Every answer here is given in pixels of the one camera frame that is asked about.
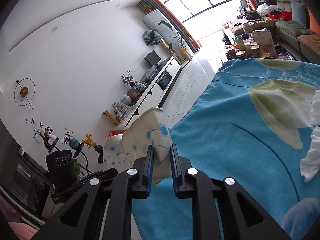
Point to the olive green sectional sofa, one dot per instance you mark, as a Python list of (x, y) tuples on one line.
[(301, 32)]

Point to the round wire wall clock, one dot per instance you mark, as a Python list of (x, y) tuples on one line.
[(24, 92)]

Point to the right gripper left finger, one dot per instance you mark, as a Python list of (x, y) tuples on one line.
[(97, 211)]

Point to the white TV cabinet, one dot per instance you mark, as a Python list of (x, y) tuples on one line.
[(156, 92)]

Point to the white standing air conditioner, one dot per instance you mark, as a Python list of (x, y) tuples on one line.
[(153, 18)]

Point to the small black monitor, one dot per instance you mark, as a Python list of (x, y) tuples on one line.
[(152, 58)]

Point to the tall green potted plant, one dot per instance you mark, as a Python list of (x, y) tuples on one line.
[(172, 37)]

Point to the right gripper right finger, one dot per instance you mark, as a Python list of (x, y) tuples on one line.
[(222, 209)]

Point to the cluttered coffee table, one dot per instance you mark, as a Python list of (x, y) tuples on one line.
[(280, 48)]

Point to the white tissue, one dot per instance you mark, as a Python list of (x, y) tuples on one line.
[(309, 166)]

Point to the white blue patterned paper bag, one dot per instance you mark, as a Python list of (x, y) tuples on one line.
[(120, 151)]

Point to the grey orange left curtain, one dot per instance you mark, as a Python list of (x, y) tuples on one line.
[(157, 4)]

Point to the blue floral tablecloth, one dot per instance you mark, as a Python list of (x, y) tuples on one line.
[(252, 123)]

